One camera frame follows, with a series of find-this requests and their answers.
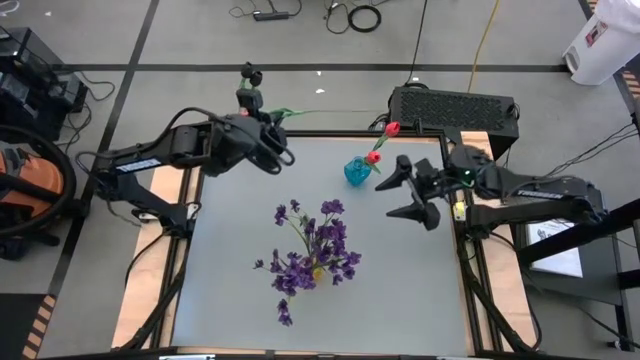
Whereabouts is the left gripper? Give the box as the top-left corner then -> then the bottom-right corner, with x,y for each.
213,88 -> 297,177

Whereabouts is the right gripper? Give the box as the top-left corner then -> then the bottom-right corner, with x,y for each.
374,143 -> 494,233

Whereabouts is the blue glass vase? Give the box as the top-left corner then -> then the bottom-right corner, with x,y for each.
343,155 -> 374,188

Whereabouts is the purple artificial flower sprig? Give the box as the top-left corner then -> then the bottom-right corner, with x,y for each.
299,198 -> 363,287
252,248 -> 321,328
273,198 -> 321,274

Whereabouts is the black computer tower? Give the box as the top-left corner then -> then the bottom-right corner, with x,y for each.
388,85 -> 520,161

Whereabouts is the white paper booklet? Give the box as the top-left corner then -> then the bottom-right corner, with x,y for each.
524,217 -> 585,279

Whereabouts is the black rig stand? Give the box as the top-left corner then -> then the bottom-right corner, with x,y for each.
514,198 -> 640,307

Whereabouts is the black equipment stack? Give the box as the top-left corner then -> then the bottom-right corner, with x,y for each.
0,27 -> 90,144

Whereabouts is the orange vacuum cleaner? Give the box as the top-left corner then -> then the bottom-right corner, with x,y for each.
0,123 -> 79,261

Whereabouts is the white plastic bucket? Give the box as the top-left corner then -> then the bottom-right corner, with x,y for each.
562,0 -> 640,86

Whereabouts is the black tower cable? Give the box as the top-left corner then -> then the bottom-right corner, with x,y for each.
368,112 -> 396,132

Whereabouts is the black table frame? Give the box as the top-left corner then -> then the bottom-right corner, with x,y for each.
119,128 -> 536,357

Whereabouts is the coiled black cable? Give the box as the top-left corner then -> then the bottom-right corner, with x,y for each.
347,4 -> 383,34

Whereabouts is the black floor cable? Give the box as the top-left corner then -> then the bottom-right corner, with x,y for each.
403,0 -> 430,86

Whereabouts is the yellow cable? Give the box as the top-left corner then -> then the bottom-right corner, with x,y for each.
467,0 -> 501,94

